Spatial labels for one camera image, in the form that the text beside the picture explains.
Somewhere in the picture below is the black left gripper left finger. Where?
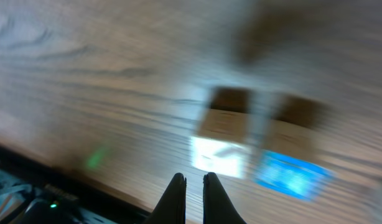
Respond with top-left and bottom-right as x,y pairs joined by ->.
143,173 -> 187,224

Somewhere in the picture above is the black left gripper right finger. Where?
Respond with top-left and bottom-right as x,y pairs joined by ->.
203,172 -> 246,224

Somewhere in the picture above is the blue T wooden block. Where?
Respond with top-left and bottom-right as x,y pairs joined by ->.
253,119 -> 334,202

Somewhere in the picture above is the wooden block B and brush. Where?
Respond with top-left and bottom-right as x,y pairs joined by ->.
191,109 -> 251,179

